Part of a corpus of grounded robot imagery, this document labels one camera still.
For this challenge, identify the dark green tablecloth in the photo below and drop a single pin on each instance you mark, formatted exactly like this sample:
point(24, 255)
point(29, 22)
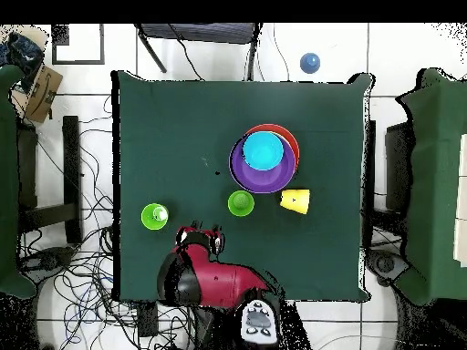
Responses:
point(175, 127)

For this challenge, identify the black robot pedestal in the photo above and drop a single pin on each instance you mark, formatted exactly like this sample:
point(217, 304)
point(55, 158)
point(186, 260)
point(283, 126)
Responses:
point(215, 335)

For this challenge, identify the orange-red bowl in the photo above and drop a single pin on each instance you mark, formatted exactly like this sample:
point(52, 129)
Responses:
point(291, 140)

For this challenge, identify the grey pedestal foot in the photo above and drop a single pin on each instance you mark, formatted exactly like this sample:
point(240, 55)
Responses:
point(47, 260)
point(385, 263)

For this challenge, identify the dark blue bag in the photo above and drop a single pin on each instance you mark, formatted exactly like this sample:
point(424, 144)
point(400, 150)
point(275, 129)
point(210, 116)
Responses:
point(23, 51)

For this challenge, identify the blue cup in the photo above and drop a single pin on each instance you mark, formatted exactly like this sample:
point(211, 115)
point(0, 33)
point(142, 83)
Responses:
point(310, 63)

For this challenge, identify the small cyan bowl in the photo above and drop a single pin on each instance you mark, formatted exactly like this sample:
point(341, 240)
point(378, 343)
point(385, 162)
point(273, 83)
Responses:
point(262, 151)

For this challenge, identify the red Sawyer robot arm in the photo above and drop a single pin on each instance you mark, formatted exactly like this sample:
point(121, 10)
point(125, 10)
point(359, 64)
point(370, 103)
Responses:
point(226, 284)

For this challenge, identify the green plastic cup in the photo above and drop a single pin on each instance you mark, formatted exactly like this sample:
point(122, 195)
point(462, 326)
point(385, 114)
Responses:
point(150, 220)
point(240, 203)

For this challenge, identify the yellow plastic cup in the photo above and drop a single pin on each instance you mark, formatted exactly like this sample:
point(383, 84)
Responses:
point(295, 201)

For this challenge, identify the white paper sheets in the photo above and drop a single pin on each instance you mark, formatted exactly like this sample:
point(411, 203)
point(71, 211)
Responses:
point(462, 204)

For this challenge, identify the green cloth covered table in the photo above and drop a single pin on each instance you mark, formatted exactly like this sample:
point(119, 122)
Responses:
point(7, 182)
point(434, 182)

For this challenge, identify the black power box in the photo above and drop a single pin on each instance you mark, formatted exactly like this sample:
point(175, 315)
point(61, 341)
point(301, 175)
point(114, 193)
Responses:
point(147, 319)

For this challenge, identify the cardboard box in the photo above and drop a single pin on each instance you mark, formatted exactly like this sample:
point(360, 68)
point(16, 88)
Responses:
point(42, 94)

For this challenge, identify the purple and green bowl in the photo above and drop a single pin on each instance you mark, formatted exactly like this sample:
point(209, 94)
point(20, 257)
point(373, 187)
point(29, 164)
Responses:
point(262, 180)

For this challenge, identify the black chair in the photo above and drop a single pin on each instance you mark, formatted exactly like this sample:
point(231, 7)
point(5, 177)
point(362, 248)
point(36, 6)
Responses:
point(197, 32)

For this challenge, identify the black square frame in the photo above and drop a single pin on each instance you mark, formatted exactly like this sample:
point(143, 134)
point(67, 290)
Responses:
point(53, 51)

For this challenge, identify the black metal stand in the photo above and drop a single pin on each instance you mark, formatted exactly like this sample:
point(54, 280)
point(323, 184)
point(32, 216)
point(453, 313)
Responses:
point(71, 164)

